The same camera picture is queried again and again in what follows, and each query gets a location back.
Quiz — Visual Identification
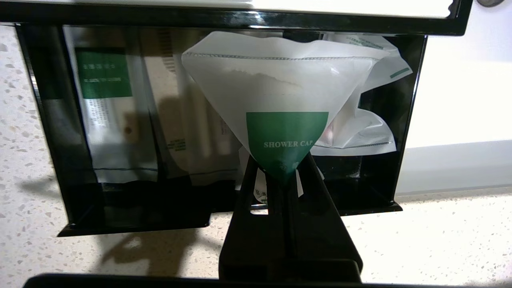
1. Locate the black pull-out drawer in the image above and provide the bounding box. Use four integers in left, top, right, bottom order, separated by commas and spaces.
16, 24, 428, 237

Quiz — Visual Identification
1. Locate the white ceramic sink basin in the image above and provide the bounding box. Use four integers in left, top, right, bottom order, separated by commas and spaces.
394, 0, 512, 196

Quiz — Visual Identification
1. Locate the sachet with green label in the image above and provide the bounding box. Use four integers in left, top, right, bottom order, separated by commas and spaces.
181, 31, 389, 206

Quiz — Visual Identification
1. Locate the black glossy storage box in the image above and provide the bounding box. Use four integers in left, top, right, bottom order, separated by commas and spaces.
0, 0, 473, 36

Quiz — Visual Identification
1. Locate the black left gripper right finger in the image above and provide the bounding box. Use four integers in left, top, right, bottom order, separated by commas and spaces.
285, 153, 363, 280

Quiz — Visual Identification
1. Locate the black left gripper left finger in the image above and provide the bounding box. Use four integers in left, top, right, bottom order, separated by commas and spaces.
219, 155, 287, 280

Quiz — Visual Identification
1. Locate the drawer packet with green label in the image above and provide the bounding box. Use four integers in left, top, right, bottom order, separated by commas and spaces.
64, 27, 159, 184

